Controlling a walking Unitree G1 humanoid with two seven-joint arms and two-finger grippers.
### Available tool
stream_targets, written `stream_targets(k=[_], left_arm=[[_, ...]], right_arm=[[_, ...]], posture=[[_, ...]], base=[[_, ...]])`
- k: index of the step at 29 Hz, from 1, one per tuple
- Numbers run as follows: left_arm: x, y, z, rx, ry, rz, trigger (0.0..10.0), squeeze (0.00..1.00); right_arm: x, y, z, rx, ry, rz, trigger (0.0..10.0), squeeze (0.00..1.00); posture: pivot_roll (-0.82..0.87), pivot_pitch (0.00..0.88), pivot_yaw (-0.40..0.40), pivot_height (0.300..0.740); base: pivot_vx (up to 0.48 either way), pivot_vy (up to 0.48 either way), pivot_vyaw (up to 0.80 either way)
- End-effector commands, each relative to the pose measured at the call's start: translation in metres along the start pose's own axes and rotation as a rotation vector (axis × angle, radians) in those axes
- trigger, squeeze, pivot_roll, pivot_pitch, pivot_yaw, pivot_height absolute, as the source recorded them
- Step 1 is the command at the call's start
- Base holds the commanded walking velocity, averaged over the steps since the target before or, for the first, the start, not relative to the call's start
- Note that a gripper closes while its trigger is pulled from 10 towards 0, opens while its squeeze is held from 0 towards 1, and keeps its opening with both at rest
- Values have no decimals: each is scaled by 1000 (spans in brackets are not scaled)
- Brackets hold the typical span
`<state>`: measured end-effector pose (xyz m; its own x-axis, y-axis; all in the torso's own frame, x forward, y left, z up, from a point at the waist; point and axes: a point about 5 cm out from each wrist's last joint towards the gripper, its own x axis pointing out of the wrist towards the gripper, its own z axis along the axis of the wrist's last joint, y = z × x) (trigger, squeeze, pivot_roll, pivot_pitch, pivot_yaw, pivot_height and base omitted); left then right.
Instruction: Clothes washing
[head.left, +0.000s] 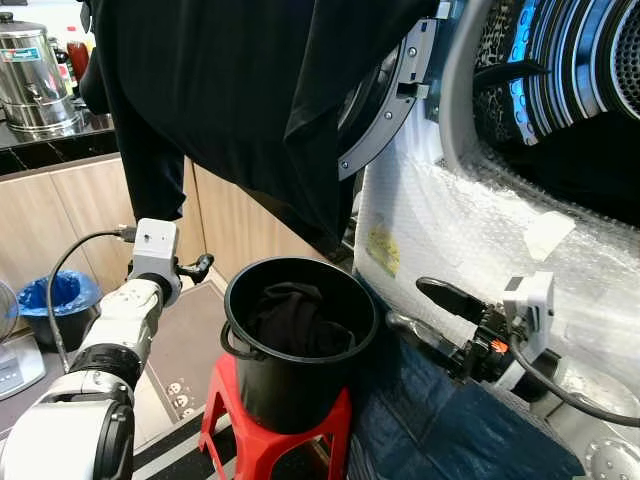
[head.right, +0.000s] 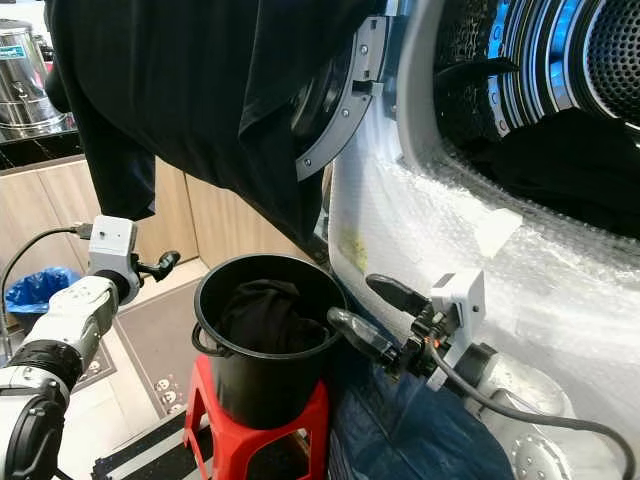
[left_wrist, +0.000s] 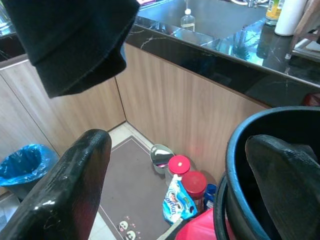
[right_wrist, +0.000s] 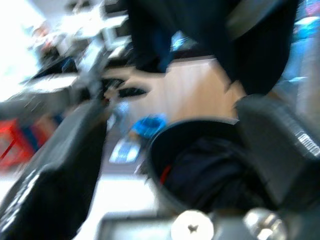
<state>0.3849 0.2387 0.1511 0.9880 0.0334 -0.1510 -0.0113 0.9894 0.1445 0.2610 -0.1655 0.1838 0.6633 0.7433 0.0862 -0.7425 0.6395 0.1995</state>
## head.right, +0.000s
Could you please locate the grey round washer door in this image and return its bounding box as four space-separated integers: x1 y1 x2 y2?
290 15 391 183

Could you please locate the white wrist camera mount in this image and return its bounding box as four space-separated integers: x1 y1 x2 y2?
428 268 487 391
87 215 141 301

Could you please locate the black stone countertop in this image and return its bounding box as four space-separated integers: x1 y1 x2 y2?
0 125 81 171

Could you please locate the dark blue cloth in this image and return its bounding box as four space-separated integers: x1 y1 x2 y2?
328 320 516 480

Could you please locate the large black hanging garment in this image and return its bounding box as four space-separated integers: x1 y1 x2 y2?
45 0 386 259

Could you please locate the bin with blue bag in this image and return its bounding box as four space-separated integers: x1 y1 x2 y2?
5 265 83 321

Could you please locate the stainless steel water urn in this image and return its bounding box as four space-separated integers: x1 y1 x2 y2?
0 18 73 141

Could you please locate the silver robot leg joint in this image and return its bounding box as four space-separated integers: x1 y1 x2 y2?
510 432 576 480

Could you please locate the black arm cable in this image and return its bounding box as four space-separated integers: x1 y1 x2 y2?
420 335 640 480
0 221 97 293

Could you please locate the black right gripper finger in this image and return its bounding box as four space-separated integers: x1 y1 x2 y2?
365 273 431 319
325 307 406 366

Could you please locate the white washing machine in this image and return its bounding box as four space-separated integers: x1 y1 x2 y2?
325 0 640 480

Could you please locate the white paper label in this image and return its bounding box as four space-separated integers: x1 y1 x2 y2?
475 208 524 259

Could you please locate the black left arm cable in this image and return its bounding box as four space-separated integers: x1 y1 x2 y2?
0 221 97 293

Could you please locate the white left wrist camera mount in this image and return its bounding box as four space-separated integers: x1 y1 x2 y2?
87 215 141 301

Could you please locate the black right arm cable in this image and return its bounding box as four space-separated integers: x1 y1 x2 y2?
420 335 640 480

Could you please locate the light wooden cabinet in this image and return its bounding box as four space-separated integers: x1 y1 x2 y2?
0 155 331 293

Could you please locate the grey patterned floor mat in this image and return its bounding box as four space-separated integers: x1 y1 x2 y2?
100 280 211 411

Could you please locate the clear bubble wrap sheet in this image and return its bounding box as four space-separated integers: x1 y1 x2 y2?
328 100 640 421

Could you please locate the dark laundry pile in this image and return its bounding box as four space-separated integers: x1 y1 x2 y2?
470 110 640 241

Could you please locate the yellow sticker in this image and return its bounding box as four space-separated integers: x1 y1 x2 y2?
338 228 369 273

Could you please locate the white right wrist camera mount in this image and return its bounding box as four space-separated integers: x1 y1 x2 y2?
428 268 487 391

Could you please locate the red plastic stool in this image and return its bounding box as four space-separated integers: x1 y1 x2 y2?
183 355 331 480

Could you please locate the dark garment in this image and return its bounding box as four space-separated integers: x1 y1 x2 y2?
218 280 329 356

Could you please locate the black plastic bucket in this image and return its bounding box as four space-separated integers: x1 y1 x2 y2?
192 253 349 431

